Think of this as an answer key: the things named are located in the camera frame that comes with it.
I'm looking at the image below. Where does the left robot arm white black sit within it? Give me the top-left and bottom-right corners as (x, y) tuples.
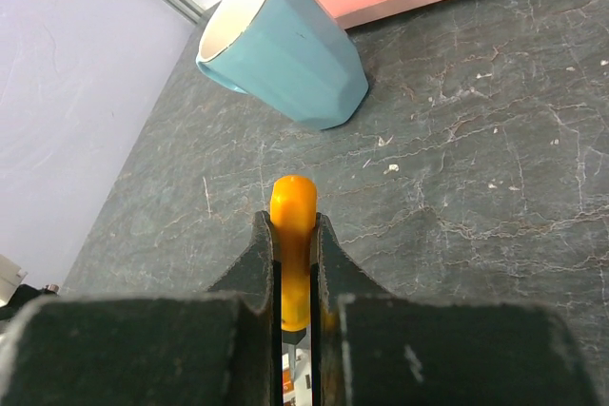
(1, 256), (59, 333)

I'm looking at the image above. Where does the orange handled screwdriver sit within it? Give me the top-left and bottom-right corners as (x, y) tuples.
(270, 175), (338, 387)

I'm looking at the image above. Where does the light blue mug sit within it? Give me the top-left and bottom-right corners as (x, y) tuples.
(196, 0), (369, 130)

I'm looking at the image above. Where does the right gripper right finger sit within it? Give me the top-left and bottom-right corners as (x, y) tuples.
(311, 215), (599, 405)

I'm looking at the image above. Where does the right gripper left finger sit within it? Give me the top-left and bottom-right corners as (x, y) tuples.
(1, 211), (276, 405)

